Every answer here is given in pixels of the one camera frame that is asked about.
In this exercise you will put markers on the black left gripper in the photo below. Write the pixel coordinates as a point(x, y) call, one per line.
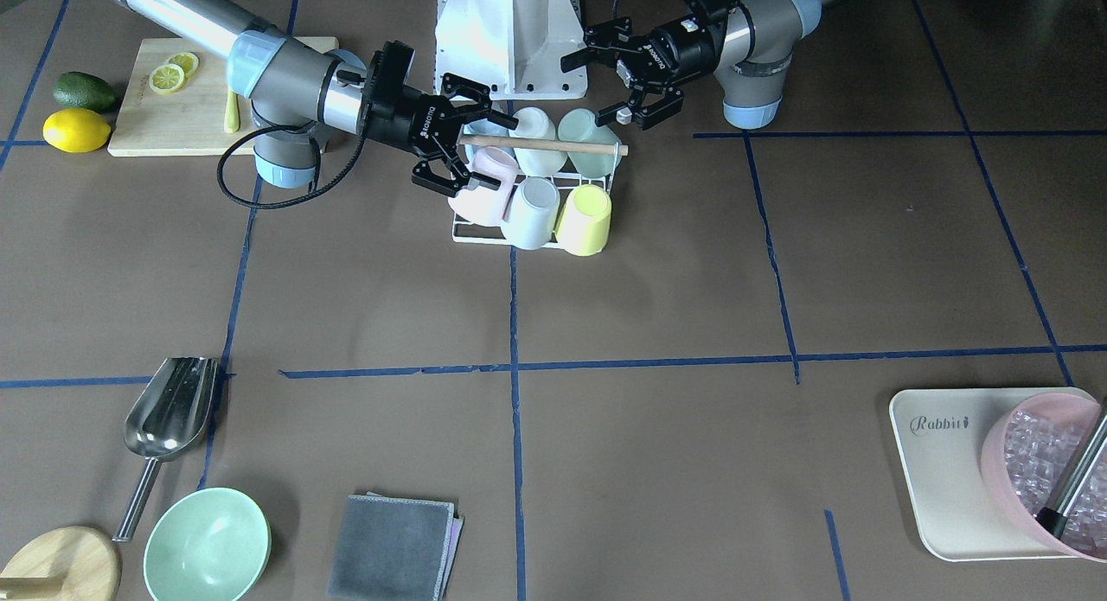
point(677, 53)

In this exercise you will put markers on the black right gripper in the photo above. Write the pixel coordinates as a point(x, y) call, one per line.
point(408, 119)

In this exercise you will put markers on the mint green cup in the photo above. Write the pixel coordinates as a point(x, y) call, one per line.
point(579, 126)

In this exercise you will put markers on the pink cup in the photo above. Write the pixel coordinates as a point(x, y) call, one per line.
point(486, 205)

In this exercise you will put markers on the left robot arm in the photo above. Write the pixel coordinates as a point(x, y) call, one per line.
point(746, 45)

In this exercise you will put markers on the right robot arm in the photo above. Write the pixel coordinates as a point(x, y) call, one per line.
point(300, 97)

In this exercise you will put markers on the light blue cup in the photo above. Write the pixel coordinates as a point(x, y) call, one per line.
point(481, 127)

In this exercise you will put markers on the white cup front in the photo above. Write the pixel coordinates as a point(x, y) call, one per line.
point(529, 221)

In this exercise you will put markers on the yellow cup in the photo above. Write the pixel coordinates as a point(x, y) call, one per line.
point(583, 226)

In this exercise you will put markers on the yellow plastic knife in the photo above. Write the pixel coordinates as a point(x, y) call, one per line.
point(231, 112)

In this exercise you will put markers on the bamboo cutting board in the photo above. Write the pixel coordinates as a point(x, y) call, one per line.
point(188, 123)

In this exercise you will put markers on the lemon slice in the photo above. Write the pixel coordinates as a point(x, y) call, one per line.
point(167, 78)
point(187, 61)

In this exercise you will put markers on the whole yellow lemon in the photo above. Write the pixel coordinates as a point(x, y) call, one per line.
point(76, 130)

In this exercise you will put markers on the green avocado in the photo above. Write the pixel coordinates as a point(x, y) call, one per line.
point(82, 90)

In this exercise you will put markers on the steel scoop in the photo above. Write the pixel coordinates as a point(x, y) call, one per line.
point(163, 423)

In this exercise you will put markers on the grey folded cloth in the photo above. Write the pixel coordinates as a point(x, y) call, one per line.
point(391, 548)

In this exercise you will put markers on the cream plastic tray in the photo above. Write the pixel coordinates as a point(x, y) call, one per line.
point(961, 514)

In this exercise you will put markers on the mint green bowl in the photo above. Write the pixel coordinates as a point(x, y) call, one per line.
point(211, 545)

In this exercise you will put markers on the pink bowl with ice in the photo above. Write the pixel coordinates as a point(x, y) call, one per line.
point(1023, 458)

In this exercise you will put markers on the wooden mug tree stand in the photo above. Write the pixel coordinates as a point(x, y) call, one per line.
point(68, 563)

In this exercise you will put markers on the white wire cup holder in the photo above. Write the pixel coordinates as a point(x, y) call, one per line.
point(463, 231)

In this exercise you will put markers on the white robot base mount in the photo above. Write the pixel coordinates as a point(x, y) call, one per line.
point(513, 47)

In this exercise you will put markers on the metal ice scoop handle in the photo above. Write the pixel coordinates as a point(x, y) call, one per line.
point(1054, 514)

